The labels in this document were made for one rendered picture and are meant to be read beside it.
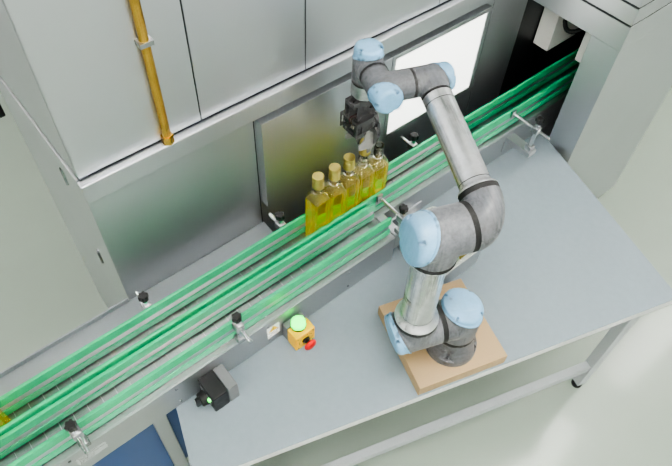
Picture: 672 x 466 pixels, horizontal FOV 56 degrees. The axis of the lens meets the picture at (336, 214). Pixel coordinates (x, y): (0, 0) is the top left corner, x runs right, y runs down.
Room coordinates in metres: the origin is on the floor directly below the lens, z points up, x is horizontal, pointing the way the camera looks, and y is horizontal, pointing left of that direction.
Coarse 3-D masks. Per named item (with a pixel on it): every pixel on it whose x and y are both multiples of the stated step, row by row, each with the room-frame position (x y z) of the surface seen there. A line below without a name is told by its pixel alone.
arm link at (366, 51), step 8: (360, 40) 1.31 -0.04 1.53; (368, 40) 1.31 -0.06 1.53; (376, 40) 1.31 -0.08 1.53; (360, 48) 1.27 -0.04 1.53; (368, 48) 1.27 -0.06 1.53; (376, 48) 1.28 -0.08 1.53; (352, 56) 1.28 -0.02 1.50; (360, 56) 1.26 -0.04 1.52; (368, 56) 1.25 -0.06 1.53; (376, 56) 1.26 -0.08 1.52; (352, 64) 1.28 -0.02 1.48; (360, 64) 1.25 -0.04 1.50; (368, 64) 1.24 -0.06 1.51; (352, 72) 1.28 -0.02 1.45; (360, 72) 1.24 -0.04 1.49; (352, 80) 1.28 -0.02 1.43; (360, 88) 1.25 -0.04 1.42
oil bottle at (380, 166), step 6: (372, 156) 1.34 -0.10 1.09; (384, 156) 1.34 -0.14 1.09; (372, 162) 1.32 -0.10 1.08; (378, 162) 1.32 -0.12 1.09; (384, 162) 1.33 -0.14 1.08; (378, 168) 1.31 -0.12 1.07; (384, 168) 1.33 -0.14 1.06; (378, 174) 1.31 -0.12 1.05; (384, 174) 1.33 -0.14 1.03; (378, 180) 1.31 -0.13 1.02; (384, 180) 1.33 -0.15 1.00; (378, 186) 1.31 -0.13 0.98; (384, 186) 1.33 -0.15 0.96; (372, 192) 1.31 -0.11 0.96
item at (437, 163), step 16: (560, 80) 1.90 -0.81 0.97; (544, 96) 1.86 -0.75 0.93; (528, 112) 1.80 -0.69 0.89; (496, 128) 1.68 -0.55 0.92; (432, 160) 1.46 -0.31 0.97; (416, 176) 1.41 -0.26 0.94; (384, 192) 1.31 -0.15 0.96; (400, 192) 1.37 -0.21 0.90; (352, 208) 1.24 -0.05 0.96; (336, 224) 1.18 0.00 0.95; (304, 240) 1.10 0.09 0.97; (256, 272) 0.99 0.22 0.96; (224, 288) 0.92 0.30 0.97; (208, 304) 0.88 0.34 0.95; (176, 320) 0.82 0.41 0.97; (128, 352) 0.72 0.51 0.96; (96, 368) 0.67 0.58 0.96; (80, 384) 0.63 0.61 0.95; (48, 400) 0.58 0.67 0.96; (0, 432) 0.50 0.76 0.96
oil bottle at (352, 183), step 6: (342, 174) 1.26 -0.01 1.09; (354, 174) 1.26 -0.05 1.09; (342, 180) 1.25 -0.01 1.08; (348, 180) 1.24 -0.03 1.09; (354, 180) 1.25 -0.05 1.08; (348, 186) 1.23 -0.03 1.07; (354, 186) 1.25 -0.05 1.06; (348, 192) 1.23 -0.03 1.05; (354, 192) 1.25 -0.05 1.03; (348, 198) 1.23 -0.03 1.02; (354, 198) 1.25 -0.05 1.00; (348, 204) 1.23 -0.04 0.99; (354, 204) 1.25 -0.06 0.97; (348, 210) 1.23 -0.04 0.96
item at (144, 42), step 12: (132, 0) 1.05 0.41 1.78; (132, 12) 1.05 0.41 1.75; (144, 24) 1.05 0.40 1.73; (144, 36) 1.05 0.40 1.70; (144, 48) 1.04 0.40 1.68; (144, 60) 1.05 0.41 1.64; (156, 72) 1.06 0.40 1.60; (156, 84) 1.05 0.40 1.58; (156, 96) 1.05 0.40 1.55; (156, 108) 1.05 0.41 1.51; (168, 132) 1.05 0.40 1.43; (168, 144) 1.05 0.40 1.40
